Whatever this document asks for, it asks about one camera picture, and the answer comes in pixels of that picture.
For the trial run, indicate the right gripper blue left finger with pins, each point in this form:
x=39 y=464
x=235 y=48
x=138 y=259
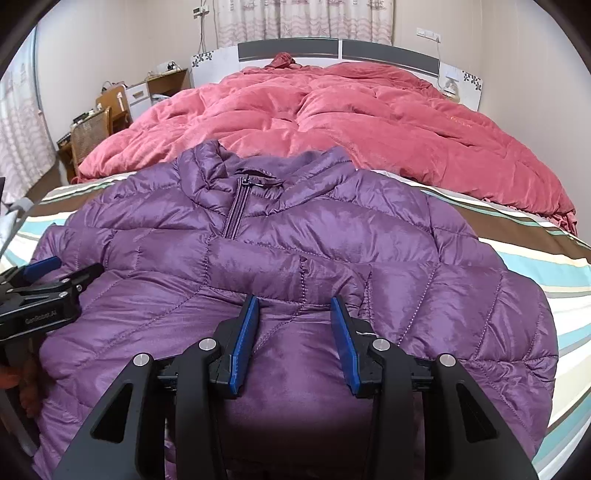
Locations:
x=235 y=338

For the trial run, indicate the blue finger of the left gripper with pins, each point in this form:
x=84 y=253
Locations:
x=36 y=270
x=77 y=282

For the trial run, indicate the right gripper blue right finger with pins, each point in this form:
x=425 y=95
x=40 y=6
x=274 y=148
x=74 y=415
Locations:
x=362 y=368

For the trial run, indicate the purple quilted down jacket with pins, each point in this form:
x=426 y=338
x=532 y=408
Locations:
x=183 y=243

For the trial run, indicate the side patterned curtain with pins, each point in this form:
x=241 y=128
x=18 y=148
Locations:
x=27 y=152

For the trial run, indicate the wooden chair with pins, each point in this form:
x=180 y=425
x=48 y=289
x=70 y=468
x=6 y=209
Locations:
x=109 y=115

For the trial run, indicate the wooden bedside desk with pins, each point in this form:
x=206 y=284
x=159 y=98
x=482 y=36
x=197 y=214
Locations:
x=142 y=96

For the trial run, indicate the striped bed sheet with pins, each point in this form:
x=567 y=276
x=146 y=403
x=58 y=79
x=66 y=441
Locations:
x=556 y=260

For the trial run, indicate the red quilted comforter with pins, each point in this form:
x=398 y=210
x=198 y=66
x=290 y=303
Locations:
x=385 y=117

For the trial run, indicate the white grey bed headboard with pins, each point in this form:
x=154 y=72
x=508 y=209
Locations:
x=213 y=66

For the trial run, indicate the small bedside lamp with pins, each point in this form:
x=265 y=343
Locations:
x=451 y=87

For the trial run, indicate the patterned window curtain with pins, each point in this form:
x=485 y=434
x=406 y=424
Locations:
x=238 y=21

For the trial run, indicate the wall power outlet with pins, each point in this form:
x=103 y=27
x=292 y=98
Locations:
x=428 y=34

